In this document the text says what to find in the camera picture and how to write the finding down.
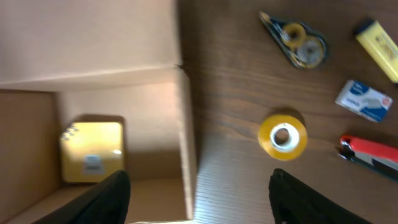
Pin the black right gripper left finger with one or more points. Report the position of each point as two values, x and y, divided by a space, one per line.
106 202

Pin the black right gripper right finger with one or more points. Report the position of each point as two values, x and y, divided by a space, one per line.
293 202

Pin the yellow sticky note pad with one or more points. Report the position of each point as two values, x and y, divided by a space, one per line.
91 151

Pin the yellow adhesive tape roll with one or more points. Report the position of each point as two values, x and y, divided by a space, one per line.
283 137

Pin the red black stapler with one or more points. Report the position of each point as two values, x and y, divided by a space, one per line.
373 155

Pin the brown cardboard box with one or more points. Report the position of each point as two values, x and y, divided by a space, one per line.
90 61

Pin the small blue white staples box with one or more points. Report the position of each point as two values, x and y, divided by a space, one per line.
364 101

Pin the correction tape dispenser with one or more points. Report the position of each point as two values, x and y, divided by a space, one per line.
304 47

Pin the yellow highlighter pen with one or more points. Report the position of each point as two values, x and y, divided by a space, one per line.
378 44

